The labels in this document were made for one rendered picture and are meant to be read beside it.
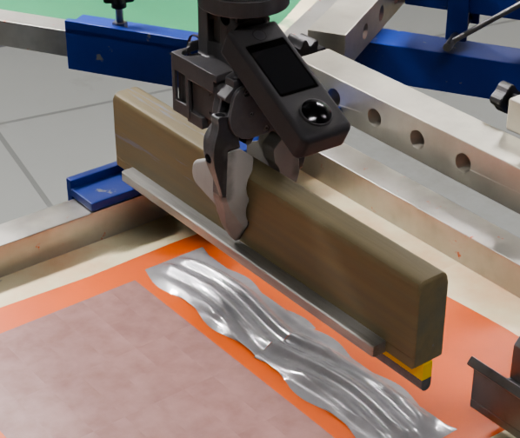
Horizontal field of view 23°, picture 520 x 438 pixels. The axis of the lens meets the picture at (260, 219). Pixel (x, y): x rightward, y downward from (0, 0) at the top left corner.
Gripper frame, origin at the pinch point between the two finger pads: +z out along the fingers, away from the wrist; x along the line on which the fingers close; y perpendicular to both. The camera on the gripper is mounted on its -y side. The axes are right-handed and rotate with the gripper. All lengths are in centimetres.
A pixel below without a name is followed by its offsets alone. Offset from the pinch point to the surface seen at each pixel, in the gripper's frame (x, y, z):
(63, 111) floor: -107, 234, 110
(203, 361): 4.7, 2.0, 13.6
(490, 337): -18.0, -10.9, 13.6
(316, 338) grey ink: -5.2, -1.7, 13.3
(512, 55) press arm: -73, 37, 16
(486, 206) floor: -165, 117, 110
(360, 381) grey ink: -4.0, -9.0, 13.1
